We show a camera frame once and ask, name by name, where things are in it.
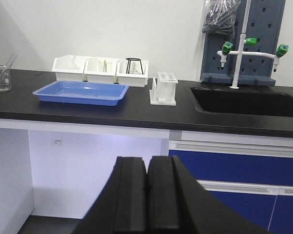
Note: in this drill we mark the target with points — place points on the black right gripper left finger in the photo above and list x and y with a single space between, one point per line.
120 208

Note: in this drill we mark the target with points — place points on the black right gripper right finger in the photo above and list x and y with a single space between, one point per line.
178 204

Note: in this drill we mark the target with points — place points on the clear glass test tube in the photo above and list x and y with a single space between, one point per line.
11 59

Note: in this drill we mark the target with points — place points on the white test tube rack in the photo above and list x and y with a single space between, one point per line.
163 89

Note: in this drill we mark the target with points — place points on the blue cabinet drawer front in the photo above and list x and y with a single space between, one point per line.
237 168

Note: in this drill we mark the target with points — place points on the blue cabinet door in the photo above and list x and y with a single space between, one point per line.
272 212

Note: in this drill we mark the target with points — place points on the blue plastic tray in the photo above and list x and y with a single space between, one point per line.
82 93

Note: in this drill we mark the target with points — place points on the black lab sink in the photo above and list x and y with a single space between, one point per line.
249 102

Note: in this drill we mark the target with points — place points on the right white storage bin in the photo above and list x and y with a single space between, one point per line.
133 80

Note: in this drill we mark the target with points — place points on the white storage bin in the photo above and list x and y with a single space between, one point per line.
133 80
69 75
93 75

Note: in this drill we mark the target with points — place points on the middle white storage bin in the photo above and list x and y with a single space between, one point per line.
93 75

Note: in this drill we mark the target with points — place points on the glass beaker with droppers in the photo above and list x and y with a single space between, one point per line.
105 66

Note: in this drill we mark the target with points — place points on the black metal tripod stand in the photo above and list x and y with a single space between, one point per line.
139 64

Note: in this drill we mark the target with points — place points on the left white storage bin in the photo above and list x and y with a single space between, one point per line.
69 75

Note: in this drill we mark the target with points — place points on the clear glassware in left bin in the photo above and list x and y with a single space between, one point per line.
72 65

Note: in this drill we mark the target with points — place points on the glass beaker on counter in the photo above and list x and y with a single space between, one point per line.
5 81

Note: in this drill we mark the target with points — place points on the white lab faucet green knobs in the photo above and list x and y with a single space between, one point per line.
227 49

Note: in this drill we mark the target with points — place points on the plastic bag of pegs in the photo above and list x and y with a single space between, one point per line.
219 17

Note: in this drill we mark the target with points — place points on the grey blue drying pegboard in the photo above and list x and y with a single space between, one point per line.
264 24

